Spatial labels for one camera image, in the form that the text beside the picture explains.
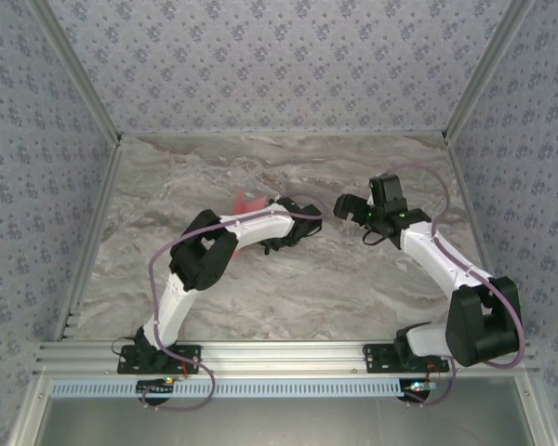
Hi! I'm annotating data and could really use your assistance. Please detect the pink paper sheet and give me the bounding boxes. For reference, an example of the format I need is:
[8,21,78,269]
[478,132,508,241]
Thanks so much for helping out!
[229,189,270,257]

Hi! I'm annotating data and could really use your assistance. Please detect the aluminium mounting beam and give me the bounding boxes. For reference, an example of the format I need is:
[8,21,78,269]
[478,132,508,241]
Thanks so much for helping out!
[32,341,540,376]

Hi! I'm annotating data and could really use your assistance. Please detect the right controller board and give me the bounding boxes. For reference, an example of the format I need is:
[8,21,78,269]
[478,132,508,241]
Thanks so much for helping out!
[398,378,441,405]

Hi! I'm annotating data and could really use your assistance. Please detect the controller board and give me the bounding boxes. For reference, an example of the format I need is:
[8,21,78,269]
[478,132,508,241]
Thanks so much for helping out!
[136,377,178,410]
[398,378,441,405]

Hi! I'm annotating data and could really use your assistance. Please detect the left controller board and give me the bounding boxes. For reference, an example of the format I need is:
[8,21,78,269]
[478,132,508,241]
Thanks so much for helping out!
[136,377,178,410]

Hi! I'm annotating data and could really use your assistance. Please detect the thin black right camera cable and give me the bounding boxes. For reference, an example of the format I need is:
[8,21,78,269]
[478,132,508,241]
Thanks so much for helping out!
[361,228,394,248]

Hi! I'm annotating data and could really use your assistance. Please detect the thin black camera cable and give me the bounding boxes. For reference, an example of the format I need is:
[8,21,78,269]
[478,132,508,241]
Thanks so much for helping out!
[361,228,394,248]
[259,222,323,256]

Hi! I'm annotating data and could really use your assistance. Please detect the thin black left camera cable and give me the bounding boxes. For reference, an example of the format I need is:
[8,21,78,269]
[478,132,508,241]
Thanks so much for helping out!
[259,222,323,256]

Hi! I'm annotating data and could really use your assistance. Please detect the aluminium right side rail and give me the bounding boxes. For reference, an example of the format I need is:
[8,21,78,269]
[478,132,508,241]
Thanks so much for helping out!
[441,137,497,287]

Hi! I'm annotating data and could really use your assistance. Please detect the aluminium rail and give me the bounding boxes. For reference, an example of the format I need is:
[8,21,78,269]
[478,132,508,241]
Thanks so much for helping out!
[53,138,125,345]
[441,137,497,287]

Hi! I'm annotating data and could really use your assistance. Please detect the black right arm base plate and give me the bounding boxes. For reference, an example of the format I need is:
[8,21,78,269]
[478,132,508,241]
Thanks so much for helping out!
[362,342,449,374]

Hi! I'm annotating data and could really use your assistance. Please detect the aluminium right frame post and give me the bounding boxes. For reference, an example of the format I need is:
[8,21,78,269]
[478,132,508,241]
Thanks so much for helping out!
[441,0,538,148]

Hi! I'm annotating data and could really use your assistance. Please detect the aluminium frame post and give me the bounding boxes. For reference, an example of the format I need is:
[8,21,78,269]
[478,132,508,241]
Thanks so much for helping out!
[27,0,125,148]
[441,0,538,148]

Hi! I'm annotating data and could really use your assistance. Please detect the pale blue slotted cable duct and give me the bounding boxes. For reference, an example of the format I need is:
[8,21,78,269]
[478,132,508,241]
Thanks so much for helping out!
[49,378,408,400]

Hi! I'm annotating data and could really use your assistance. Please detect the aluminium left side rail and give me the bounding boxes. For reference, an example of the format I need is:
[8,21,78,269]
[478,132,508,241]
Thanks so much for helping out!
[53,138,125,345]

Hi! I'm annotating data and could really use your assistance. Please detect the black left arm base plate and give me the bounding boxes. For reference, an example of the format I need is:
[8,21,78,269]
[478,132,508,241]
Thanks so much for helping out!
[116,344,202,375]

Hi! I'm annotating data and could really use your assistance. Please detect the aluminium left frame post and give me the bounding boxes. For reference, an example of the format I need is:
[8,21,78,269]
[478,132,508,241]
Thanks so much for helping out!
[27,0,125,148]

